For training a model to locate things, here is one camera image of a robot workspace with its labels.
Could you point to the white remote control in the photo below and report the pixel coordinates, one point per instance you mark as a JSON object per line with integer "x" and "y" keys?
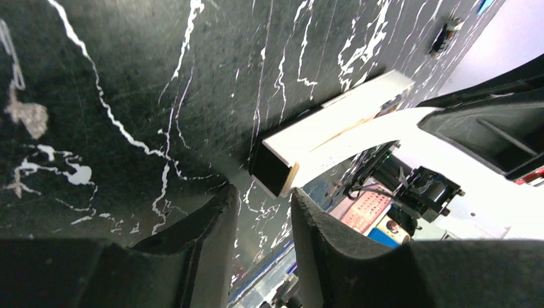
{"x": 273, "y": 164}

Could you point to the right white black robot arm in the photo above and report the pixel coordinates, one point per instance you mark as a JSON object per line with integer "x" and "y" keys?
{"x": 406, "y": 185}

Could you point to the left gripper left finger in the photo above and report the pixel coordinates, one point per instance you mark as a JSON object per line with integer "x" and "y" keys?
{"x": 186, "y": 265}

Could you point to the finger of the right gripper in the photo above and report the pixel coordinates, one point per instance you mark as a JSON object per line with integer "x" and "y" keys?
{"x": 498, "y": 122}

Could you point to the white remote battery cover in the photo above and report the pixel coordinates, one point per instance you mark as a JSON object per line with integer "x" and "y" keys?
{"x": 390, "y": 127}

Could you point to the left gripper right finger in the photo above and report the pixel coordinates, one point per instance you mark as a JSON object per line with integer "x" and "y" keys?
{"x": 339, "y": 267}

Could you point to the pink plastic basket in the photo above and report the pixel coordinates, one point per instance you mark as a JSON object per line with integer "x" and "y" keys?
{"x": 366, "y": 212}

